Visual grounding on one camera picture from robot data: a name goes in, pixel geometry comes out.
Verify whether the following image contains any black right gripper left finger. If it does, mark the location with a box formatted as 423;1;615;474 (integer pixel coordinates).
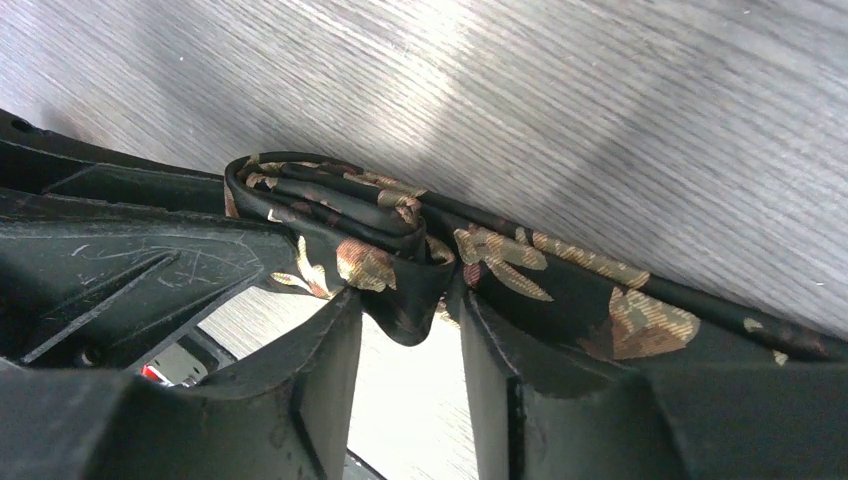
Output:
1;289;362;479

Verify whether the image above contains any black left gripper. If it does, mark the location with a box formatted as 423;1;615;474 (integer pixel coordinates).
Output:
1;112;294;387

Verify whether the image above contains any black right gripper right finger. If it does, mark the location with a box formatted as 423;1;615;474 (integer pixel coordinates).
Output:
457;293;847;479

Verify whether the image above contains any black gold floral tie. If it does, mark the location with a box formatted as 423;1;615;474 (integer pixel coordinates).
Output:
224;152;847;364

